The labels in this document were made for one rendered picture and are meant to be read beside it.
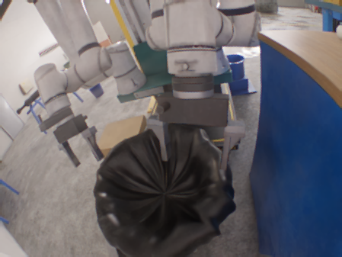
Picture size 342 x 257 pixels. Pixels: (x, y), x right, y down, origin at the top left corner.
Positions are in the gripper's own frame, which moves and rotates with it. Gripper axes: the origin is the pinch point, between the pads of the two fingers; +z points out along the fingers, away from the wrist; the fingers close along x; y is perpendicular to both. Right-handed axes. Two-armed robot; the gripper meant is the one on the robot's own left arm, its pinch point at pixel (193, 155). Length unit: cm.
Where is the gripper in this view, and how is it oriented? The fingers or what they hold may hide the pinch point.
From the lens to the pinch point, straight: 34.0
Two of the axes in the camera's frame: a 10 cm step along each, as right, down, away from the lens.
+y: -3.6, 4.0, -8.4
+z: 0.7, 9.1, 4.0
